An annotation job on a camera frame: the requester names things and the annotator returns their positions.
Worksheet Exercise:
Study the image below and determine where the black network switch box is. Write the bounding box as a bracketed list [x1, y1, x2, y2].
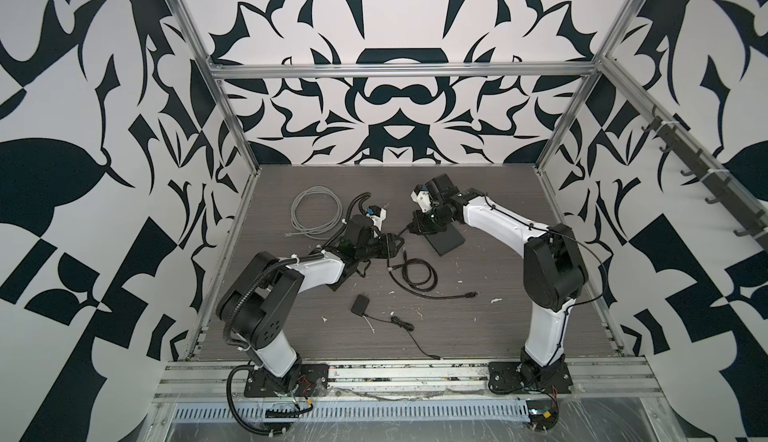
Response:
[424, 225, 465, 256]

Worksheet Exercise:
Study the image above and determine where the black cable with barrel plug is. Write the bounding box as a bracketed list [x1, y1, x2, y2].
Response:
[386, 225, 479, 300]

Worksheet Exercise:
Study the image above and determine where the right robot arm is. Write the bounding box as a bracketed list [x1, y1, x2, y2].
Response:
[409, 174, 589, 395]

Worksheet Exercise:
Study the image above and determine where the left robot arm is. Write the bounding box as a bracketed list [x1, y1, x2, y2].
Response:
[216, 192, 402, 437]

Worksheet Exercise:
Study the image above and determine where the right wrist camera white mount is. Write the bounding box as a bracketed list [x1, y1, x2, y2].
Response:
[411, 185, 433, 213]

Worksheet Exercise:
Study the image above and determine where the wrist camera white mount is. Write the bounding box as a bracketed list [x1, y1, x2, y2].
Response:
[411, 185, 433, 213]
[364, 205, 387, 231]

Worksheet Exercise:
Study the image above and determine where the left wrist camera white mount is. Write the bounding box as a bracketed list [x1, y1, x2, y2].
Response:
[364, 205, 387, 231]

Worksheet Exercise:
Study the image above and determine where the small black adapter with cable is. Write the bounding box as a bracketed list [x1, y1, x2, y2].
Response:
[350, 294, 442, 361]

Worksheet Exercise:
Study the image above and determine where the grey coiled ethernet cable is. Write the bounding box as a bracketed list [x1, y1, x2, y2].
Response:
[286, 185, 361, 242]

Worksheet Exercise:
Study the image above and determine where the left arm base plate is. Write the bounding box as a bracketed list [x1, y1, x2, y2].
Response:
[244, 362, 330, 398]

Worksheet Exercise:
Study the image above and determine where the aluminium frame crossbar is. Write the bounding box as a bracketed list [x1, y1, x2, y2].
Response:
[209, 62, 596, 80]

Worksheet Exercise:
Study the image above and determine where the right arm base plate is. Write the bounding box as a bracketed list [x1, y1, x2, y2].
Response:
[488, 360, 573, 395]

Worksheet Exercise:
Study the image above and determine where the white slotted cable duct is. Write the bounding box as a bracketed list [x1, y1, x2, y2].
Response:
[170, 399, 532, 424]

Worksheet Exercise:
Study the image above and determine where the front aluminium rail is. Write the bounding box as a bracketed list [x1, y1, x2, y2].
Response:
[153, 357, 663, 402]

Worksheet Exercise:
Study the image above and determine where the wall hook rack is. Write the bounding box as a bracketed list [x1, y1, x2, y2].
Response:
[643, 106, 767, 252]

